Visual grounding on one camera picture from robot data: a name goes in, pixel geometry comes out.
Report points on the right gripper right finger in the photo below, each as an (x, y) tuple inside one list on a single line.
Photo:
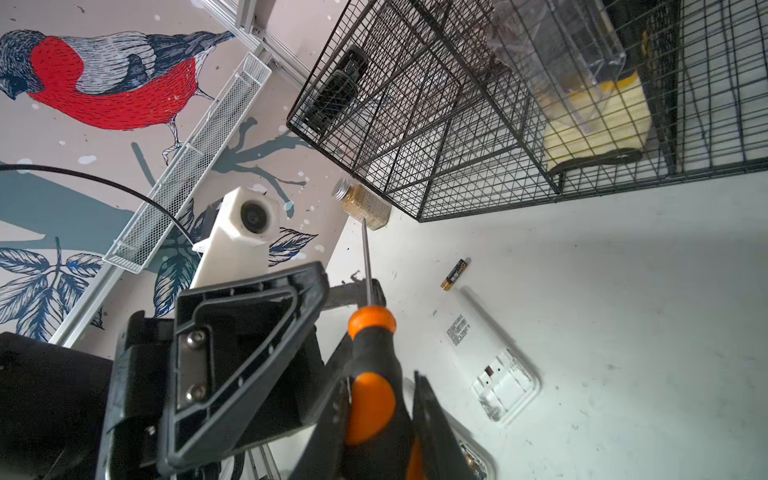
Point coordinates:
[(440, 453)]

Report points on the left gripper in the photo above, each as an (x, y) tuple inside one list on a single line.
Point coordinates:
[(238, 368)]

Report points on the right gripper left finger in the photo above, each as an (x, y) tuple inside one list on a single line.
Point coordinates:
[(323, 455)]

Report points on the orange black screwdriver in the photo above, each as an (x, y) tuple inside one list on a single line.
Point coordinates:
[(380, 440)]

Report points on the white remote control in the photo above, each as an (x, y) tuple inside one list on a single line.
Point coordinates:
[(478, 459), (496, 374)]

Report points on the black gold AAA battery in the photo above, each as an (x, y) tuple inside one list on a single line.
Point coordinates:
[(454, 274)]

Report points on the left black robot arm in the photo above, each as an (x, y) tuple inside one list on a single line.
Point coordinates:
[(53, 403)]

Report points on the brown spice jar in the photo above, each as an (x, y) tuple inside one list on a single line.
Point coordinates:
[(362, 204)]

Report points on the black stapler in basket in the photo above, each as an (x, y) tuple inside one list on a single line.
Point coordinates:
[(338, 91)]

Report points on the yellow sponge in basket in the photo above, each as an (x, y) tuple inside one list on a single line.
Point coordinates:
[(619, 131)]

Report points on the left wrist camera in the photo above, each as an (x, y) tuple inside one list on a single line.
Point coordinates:
[(238, 245)]

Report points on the white wire wall shelf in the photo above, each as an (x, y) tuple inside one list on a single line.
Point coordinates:
[(139, 241)]

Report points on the black wire basket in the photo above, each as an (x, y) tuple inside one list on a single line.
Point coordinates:
[(450, 115)]

